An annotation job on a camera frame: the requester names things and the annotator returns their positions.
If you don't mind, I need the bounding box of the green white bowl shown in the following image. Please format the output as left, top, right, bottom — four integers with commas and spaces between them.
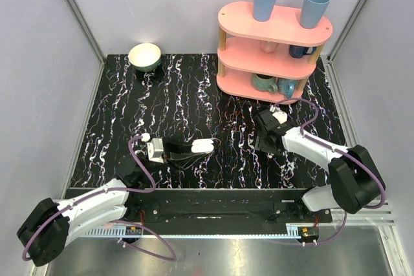
128, 43, 162, 72

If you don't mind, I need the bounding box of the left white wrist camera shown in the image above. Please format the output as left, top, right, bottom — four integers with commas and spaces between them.
142, 133, 165, 164

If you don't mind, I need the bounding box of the dark blue mug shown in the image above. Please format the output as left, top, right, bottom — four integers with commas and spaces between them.
289, 45, 316, 59

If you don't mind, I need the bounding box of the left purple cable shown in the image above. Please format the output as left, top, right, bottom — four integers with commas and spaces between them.
21, 135, 178, 262

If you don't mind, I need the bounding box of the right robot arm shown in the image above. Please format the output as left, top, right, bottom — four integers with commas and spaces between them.
255, 110, 386, 222

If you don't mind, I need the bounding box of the light blue butterfly mug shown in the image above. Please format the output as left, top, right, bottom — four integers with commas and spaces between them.
277, 78, 296, 98

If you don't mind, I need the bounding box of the black marble mat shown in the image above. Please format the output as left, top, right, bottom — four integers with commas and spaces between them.
69, 54, 329, 189

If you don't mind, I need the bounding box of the white earbud charging case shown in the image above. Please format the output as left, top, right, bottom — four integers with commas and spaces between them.
191, 138, 214, 154

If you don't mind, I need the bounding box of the pink three-tier shelf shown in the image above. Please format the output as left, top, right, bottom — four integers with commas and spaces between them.
217, 1, 333, 103

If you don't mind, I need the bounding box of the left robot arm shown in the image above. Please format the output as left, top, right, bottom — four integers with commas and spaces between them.
17, 133, 214, 266

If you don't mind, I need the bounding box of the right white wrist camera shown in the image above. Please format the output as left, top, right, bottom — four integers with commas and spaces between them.
270, 105, 288, 124

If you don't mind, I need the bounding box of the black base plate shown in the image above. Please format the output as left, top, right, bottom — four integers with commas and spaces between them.
120, 189, 332, 224

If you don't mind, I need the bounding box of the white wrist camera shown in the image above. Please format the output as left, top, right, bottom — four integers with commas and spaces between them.
142, 133, 165, 164
270, 105, 288, 124

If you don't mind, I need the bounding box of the pink mug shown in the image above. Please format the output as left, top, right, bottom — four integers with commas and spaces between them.
260, 41, 279, 53

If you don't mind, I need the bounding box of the teal glazed mug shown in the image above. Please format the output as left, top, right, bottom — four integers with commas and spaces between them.
252, 74, 278, 93

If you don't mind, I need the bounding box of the right blue tumbler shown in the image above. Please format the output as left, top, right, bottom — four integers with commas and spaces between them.
300, 0, 331, 29

